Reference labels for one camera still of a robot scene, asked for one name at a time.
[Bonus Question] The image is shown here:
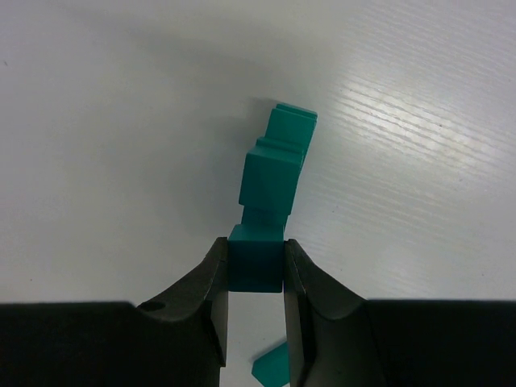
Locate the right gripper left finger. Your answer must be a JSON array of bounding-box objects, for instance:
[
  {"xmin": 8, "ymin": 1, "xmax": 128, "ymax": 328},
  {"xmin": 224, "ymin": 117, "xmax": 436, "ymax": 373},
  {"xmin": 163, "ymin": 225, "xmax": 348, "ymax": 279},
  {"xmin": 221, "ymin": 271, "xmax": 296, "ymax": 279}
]
[{"xmin": 1, "ymin": 238, "xmax": 228, "ymax": 386}]

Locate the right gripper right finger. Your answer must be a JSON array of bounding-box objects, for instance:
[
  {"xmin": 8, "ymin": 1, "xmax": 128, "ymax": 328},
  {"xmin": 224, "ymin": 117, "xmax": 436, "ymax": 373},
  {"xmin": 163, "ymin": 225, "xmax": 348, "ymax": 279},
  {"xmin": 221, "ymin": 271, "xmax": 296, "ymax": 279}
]
[{"xmin": 284, "ymin": 240, "xmax": 515, "ymax": 386}]

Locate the teal pentagon roof block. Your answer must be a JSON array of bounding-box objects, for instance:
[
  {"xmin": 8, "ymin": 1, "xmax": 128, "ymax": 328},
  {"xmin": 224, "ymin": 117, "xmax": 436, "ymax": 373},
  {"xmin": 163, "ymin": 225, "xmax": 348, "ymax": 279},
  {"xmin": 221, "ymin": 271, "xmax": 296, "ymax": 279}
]
[{"xmin": 252, "ymin": 342, "xmax": 290, "ymax": 387}]

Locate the small teal cube block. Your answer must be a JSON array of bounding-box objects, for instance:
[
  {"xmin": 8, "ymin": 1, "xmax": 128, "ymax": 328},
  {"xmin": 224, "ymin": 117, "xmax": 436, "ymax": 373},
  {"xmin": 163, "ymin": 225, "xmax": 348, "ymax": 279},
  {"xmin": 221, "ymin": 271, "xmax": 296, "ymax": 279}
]
[{"xmin": 239, "ymin": 145, "xmax": 303, "ymax": 215}]

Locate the teal long rectangular block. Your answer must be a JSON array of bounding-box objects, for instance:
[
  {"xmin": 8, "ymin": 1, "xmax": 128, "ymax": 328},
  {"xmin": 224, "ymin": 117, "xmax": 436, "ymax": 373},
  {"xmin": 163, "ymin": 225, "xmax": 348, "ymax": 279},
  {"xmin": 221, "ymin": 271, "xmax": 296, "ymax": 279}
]
[{"xmin": 256, "ymin": 136, "xmax": 306, "ymax": 158}]

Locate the teal arch block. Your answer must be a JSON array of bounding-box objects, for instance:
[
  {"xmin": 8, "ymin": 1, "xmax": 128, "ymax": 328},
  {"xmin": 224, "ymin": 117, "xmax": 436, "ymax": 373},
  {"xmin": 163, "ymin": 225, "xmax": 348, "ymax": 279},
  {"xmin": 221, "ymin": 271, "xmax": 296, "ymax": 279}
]
[{"xmin": 265, "ymin": 103, "xmax": 318, "ymax": 152}]

